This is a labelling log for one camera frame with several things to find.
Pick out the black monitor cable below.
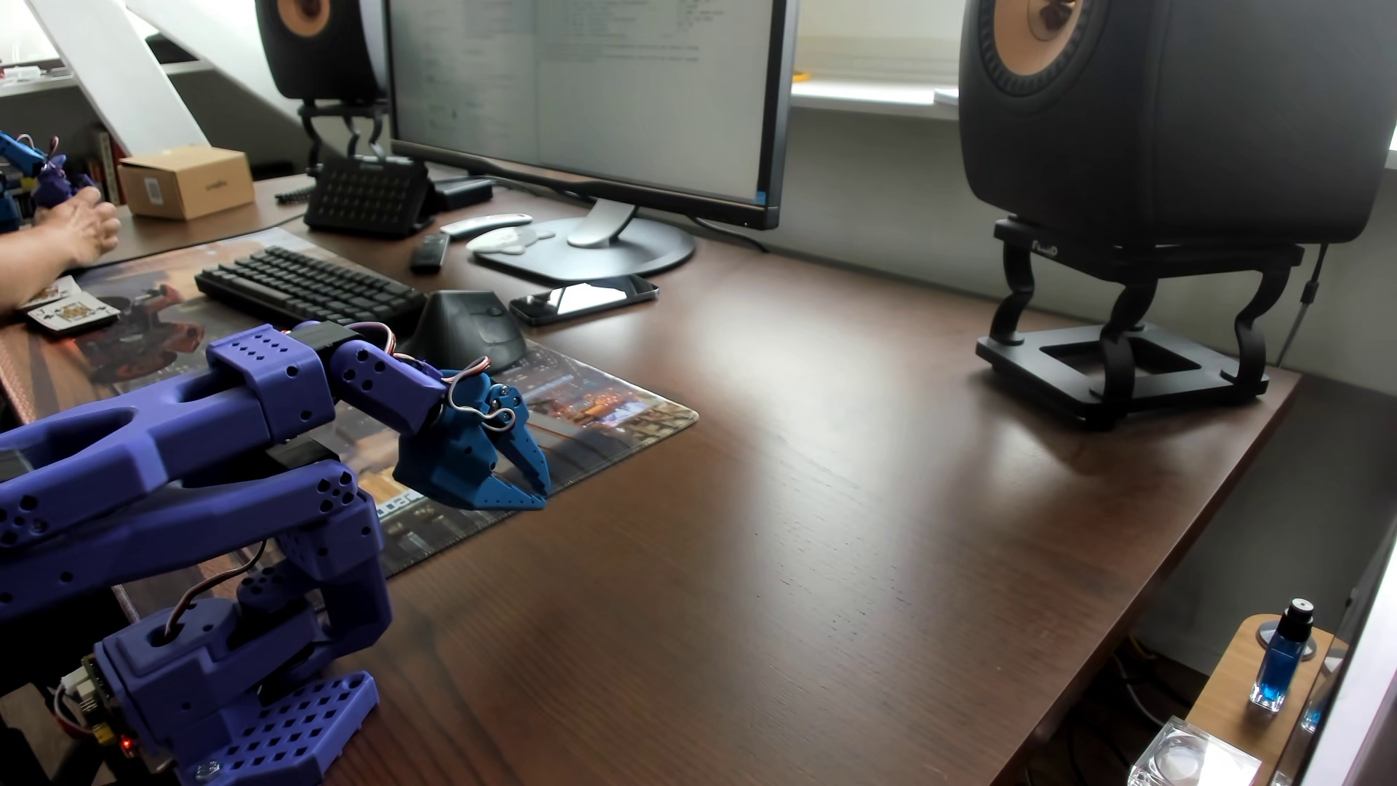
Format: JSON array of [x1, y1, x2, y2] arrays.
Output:
[[688, 215, 771, 255]]

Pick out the white furniture panel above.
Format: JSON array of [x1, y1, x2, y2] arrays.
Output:
[[1271, 513, 1397, 786]]

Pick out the person's hand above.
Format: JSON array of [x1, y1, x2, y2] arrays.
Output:
[[33, 186, 122, 269]]

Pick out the black smartphone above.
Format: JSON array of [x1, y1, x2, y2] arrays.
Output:
[[509, 274, 661, 327]]

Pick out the black vertical mouse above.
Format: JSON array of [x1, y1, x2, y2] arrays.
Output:
[[409, 289, 528, 376]]

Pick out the wooden side shelf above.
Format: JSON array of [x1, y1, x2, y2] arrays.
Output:
[[1186, 614, 1338, 786]]

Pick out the row of books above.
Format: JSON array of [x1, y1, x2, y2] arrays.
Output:
[[85, 129, 124, 211]]

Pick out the playing card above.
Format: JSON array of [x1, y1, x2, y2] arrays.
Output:
[[16, 275, 83, 312], [24, 293, 122, 336]]

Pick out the clear glass cube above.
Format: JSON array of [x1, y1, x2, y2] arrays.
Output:
[[1127, 715, 1264, 786]]

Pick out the small black speaker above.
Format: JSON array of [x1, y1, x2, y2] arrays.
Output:
[[254, 0, 386, 105]]

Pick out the computer monitor with stand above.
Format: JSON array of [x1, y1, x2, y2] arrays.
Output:
[[382, 0, 800, 285]]

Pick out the white flat gadget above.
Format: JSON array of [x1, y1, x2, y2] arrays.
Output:
[[467, 223, 558, 258]]

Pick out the printed desk mat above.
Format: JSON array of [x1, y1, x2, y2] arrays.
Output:
[[0, 227, 700, 618]]

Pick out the small black speaker stand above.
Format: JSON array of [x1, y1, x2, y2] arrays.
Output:
[[297, 100, 389, 176]]

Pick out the black speaker cable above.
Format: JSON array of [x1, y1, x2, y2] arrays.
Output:
[[1275, 242, 1329, 367]]

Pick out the black keyboard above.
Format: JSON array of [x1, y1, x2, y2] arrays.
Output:
[[194, 245, 427, 334]]

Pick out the black desk dock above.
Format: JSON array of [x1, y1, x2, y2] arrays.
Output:
[[426, 175, 495, 213]]

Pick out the silver remote control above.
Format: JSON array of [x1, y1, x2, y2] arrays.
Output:
[[439, 213, 535, 240]]

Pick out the large black speaker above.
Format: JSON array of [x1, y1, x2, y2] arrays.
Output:
[[958, 0, 1397, 247]]

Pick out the cardboard box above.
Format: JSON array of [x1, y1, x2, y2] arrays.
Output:
[[116, 145, 257, 222]]

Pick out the base servo cable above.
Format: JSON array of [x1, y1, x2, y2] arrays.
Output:
[[164, 538, 270, 641]]

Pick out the white slanted beam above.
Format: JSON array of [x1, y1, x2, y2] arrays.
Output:
[[24, 0, 211, 156]]

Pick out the black perforated keypad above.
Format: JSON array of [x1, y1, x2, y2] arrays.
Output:
[[303, 154, 434, 239]]

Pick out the white window sill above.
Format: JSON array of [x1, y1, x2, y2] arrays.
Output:
[[791, 76, 962, 122]]

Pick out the blue purple leader arm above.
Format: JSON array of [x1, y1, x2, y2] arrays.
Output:
[[0, 131, 97, 233]]

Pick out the controller circuit board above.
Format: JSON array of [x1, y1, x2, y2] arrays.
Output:
[[55, 658, 143, 760]]

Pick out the wrist servo cable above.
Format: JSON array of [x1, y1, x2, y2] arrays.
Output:
[[347, 321, 520, 434]]

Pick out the large black speaker stand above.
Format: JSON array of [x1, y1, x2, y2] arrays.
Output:
[[974, 216, 1305, 429]]

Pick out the blue liquid bottle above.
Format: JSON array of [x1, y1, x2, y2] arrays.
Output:
[[1249, 597, 1316, 714]]

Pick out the person's forearm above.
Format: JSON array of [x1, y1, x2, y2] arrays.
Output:
[[0, 223, 67, 312]]

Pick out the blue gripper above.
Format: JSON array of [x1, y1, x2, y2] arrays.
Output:
[[393, 371, 554, 513]]

